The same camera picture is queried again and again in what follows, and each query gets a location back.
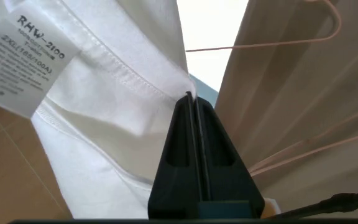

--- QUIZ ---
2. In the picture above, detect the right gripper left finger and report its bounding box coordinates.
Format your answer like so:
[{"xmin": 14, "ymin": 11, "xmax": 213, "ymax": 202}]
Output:
[{"xmin": 147, "ymin": 92, "xmax": 203, "ymax": 219}]

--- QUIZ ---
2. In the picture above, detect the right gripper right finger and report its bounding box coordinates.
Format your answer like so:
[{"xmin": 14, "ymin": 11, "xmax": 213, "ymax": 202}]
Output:
[{"xmin": 195, "ymin": 96, "xmax": 265, "ymax": 219}]

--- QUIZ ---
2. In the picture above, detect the white printed t-shirt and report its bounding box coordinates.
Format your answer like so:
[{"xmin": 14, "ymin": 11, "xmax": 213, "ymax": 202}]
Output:
[{"xmin": 0, "ymin": 0, "xmax": 199, "ymax": 220}]

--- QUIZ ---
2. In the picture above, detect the pink clothes hanger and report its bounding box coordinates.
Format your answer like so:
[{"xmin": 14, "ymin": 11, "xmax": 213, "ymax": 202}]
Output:
[
  {"xmin": 248, "ymin": 105, "xmax": 358, "ymax": 177},
  {"xmin": 185, "ymin": 0, "xmax": 343, "ymax": 53}
]

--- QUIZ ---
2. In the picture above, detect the black clothes rack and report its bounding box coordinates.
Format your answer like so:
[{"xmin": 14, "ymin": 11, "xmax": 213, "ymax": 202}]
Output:
[{"xmin": 271, "ymin": 187, "xmax": 358, "ymax": 220}]

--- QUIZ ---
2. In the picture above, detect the beige curtain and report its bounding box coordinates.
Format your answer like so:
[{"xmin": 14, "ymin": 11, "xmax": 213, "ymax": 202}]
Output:
[{"xmin": 214, "ymin": 0, "xmax": 358, "ymax": 219}]

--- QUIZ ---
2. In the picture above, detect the window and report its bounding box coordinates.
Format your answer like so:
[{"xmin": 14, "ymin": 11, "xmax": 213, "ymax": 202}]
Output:
[{"xmin": 176, "ymin": 0, "xmax": 250, "ymax": 108}]

